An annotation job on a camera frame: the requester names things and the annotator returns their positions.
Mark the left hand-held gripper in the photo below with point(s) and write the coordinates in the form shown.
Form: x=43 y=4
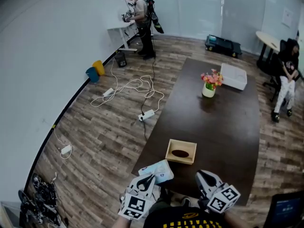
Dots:
x=135 y=205

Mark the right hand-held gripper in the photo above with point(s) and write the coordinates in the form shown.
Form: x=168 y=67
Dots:
x=223 y=198

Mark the pale blue tissue pack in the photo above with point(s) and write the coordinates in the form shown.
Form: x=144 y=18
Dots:
x=159 y=170

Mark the small wooden tray box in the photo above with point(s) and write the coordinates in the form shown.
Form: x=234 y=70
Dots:
x=169 y=151

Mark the person's right forearm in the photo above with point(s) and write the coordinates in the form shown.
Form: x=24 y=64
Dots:
x=234 y=221

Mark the person's left forearm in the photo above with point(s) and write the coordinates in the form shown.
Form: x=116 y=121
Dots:
x=123 y=223

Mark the person's dark trousers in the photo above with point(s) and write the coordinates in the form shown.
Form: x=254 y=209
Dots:
x=161 y=202

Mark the person's black shoe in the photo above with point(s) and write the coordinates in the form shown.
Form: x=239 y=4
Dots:
x=186 y=202

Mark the person's dark printed shirt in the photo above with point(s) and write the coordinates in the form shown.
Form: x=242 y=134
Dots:
x=187 y=220

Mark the dark brown table white legs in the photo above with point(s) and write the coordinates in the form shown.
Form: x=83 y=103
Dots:
x=213 y=127

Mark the black monitor screen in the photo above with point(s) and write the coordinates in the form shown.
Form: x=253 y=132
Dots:
x=287 y=210

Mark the white pot of pink flowers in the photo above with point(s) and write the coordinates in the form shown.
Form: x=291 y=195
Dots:
x=208 y=91

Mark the pile of black equipment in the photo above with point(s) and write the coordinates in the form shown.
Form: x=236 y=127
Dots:
x=44 y=198

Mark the white plastic bin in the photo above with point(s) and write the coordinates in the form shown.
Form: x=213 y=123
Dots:
x=234 y=77

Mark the teal waste bin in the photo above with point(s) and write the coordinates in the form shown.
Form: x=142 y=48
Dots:
x=92 y=75

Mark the yellow waste bin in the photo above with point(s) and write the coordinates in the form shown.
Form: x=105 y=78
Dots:
x=98 y=68

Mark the black mesh waste basket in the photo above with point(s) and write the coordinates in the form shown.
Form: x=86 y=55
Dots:
x=120 y=59

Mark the black office chair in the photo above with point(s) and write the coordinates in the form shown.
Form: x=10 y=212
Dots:
x=273 y=68

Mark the black flat cart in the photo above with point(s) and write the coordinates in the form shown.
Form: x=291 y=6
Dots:
x=222 y=45

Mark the white desk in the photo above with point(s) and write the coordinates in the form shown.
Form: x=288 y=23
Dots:
x=118 y=32

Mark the round beige table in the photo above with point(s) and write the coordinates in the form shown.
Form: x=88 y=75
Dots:
x=266 y=38

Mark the black backpack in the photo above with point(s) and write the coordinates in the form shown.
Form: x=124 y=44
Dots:
x=156 y=20

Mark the white paper notice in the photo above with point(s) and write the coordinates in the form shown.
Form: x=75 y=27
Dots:
x=287 y=18

